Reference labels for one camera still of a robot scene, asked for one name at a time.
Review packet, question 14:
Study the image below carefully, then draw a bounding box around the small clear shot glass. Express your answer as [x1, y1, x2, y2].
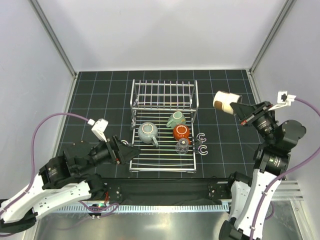
[175, 138, 189, 155]

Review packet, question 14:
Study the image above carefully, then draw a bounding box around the black grid table mat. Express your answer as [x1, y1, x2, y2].
[67, 70, 263, 178]

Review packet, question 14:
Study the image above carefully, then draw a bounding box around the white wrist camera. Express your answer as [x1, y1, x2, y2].
[87, 118, 109, 142]
[269, 91, 297, 111]

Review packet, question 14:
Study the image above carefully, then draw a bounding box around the cream brown ceramic cup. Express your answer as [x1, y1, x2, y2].
[212, 91, 242, 115]

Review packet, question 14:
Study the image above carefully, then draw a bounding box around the clear glass mug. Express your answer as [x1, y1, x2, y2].
[138, 122, 159, 148]

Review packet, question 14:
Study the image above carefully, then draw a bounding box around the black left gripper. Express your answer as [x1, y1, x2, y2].
[77, 134, 142, 175]

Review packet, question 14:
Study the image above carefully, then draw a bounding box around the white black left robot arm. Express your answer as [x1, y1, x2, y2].
[0, 135, 141, 237]

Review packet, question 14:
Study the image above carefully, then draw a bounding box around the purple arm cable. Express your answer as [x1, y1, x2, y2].
[0, 112, 95, 218]
[249, 97, 320, 240]

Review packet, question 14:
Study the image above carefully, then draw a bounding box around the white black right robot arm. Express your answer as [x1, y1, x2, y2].
[218, 101, 307, 240]

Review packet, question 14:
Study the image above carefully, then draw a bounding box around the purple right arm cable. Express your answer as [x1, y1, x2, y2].
[249, 97, 320, 240]

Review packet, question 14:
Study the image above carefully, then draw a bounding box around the orange brown ceramic mug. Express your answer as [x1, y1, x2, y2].
[173, 124, 191, 145]

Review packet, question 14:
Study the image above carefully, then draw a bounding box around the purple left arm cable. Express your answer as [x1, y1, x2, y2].
[0, 112, 95, 218]

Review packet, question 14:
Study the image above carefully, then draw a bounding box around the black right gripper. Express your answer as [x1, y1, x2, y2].
[231, 100, 280, 144]

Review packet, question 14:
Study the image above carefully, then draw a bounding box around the perforated aluminium cable rail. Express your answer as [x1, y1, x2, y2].
[55, 203, 229, 214]

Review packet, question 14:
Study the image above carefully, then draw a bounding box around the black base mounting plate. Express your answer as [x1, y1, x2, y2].
[102, 177, 231, 206]

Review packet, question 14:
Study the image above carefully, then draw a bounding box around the chrome wire dish rack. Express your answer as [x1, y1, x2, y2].
[129, 80, 208, 173]

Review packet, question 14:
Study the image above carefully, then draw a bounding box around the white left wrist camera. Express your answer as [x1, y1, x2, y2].
[87, 118, 109, 142]

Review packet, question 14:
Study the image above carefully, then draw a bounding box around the mint green ceramic mug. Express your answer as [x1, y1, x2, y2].
[166, 111, 186, 129]

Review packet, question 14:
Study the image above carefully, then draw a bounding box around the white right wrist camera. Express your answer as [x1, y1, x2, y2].
[269, 91, 297, 111]

